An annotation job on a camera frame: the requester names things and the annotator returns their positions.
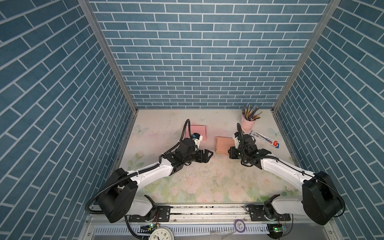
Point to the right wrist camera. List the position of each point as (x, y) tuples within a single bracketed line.
[(237, 142)]

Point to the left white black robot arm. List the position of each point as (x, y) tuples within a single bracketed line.
[(118, 199)]

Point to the pink pencil cup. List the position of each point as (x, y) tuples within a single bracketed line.
[(246, 125)]

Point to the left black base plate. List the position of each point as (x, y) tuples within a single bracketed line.
[(159, 213)]

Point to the orange paper box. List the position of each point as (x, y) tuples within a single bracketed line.
[(223, 145)]

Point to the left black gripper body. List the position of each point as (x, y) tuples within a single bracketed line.
[(191, 157)]

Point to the white toothpaste tube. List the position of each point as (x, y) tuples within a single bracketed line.
[(265, 139)]

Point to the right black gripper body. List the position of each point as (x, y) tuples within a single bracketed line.
[(244, 155)]

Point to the purple tape roll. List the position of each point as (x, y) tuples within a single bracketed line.
[(240, 226)]

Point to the coloured pencils bundle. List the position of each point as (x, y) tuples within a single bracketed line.
[(251, 112)]

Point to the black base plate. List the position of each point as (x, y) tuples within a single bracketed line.
[(159, 213), (259, 213)]

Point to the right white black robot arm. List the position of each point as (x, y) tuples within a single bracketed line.
[(319, 199)]

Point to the aluminium mounting rail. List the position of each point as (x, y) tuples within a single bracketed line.
[(215, 214)]

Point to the pink paper box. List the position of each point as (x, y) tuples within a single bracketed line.
[(196, 129)]

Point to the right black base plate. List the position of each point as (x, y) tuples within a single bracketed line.
[(259, 213)]

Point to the white round clock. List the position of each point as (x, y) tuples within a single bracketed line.
[(162, 233)]

